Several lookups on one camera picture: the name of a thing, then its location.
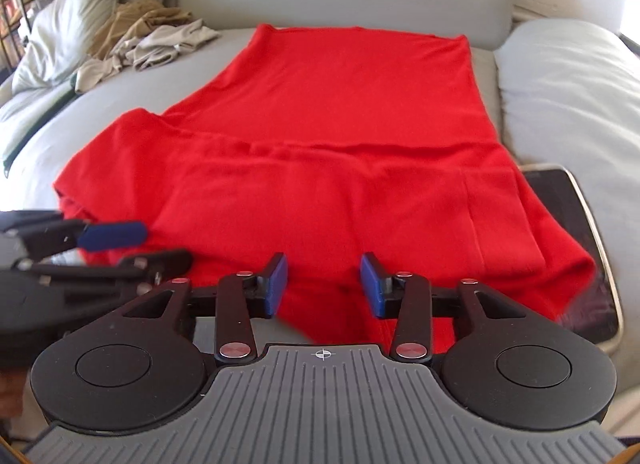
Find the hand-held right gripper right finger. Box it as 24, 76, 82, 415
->
360, 252, 543, 363

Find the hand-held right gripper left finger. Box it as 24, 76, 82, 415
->
100, 252, 290, 363

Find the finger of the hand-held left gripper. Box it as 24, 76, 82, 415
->
119, 250, 195, 281
61, 221, 149, 252

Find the red shirt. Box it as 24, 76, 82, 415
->
52, 24, 598, 352

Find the person's left hand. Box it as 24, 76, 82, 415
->
0, 370, 26, 417

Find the dark green cloth strip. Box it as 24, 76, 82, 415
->
0, 81, 77, 180

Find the grey sofa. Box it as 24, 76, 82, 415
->
0, 0, 640, 345

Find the beige grey garment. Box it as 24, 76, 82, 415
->
75, 19, 221, 95

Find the smartphone in white case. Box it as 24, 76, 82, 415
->
520, 164, 625, 352

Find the large grey back pillow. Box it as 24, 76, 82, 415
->
10, 0, 128, 95

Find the tan garment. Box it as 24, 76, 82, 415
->
90, 0, 193, 57

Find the black metal shelf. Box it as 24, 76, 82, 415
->
0, 0, 63, 75

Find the light grey armrest cushion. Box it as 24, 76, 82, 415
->
494, 19, 640, 295

